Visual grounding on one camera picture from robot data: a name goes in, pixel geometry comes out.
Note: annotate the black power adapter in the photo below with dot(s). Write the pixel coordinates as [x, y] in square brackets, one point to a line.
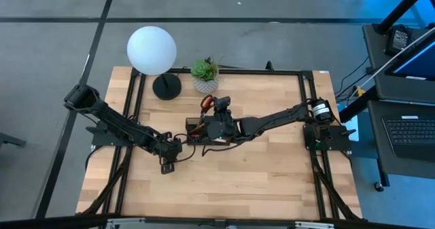
[399, 40]

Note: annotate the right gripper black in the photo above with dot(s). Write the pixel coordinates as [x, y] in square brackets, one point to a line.
[221, 127]

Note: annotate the black caster wheel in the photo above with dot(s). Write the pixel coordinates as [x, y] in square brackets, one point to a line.
[379, 187]

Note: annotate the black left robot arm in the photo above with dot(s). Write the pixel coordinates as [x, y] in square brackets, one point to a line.
[112, 120]

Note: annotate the orange pencil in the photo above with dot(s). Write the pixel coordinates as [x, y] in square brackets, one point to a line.
[198, 127]

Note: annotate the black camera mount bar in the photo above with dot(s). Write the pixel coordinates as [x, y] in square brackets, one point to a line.
[51, 222]

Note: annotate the black cart desk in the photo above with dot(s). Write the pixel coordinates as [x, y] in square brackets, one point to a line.
[377, 59]

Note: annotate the monitor with blue screen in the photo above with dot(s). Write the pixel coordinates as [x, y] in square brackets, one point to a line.
[418, 64]

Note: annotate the black stand foot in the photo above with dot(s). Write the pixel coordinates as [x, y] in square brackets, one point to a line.
[10, 140]

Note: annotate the black keyboard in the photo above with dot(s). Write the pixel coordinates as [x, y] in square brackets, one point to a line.
[411, 134]

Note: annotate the black mesh desk organizer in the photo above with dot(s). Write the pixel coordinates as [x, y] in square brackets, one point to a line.
[193, 139]

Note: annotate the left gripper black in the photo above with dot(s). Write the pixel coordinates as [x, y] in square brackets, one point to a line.
[169, 148]

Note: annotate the succulent in triangle-pattern pot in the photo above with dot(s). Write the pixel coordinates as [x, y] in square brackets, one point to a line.
[204, 72]

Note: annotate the white globe table lamp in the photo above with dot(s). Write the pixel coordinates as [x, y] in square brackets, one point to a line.
[151, 50]

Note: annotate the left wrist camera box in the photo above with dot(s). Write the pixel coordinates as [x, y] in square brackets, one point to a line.
[167, 168]

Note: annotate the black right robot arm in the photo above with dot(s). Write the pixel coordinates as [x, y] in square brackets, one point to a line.
[282, 115]

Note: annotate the black slanted support pole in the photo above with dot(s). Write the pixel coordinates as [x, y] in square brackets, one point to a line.
[401, 8]

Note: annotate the black aluminium table frame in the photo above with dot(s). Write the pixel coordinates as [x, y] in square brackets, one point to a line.
[306, 86]

